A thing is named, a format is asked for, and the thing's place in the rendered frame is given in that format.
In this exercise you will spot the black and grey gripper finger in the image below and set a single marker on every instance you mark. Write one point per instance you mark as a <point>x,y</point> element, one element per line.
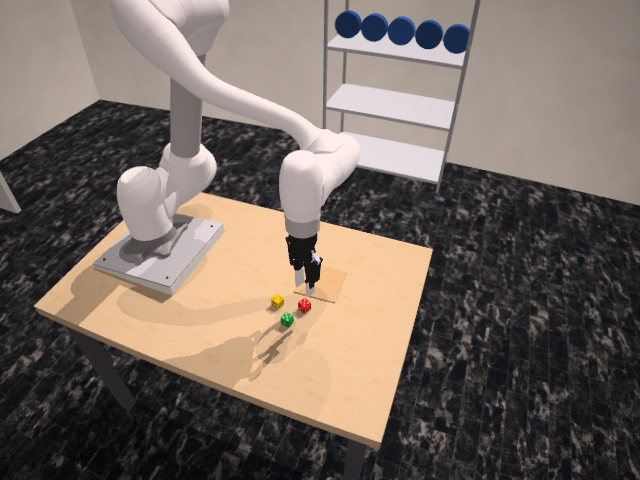
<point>297,263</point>
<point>312,268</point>

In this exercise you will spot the yellow die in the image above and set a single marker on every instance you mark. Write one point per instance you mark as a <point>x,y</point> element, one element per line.
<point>277,301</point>

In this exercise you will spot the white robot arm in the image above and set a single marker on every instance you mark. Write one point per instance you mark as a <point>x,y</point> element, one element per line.
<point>148,199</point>

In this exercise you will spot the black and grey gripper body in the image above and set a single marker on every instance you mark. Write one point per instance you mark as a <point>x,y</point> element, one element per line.
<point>306,244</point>

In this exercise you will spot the green die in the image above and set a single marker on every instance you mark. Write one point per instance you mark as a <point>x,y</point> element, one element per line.
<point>287,319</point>

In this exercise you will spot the tan square mat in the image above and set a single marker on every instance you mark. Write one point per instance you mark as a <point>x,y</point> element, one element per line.
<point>329,285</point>

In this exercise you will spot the red die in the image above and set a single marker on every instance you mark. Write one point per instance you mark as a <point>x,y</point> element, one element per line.
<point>304,305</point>

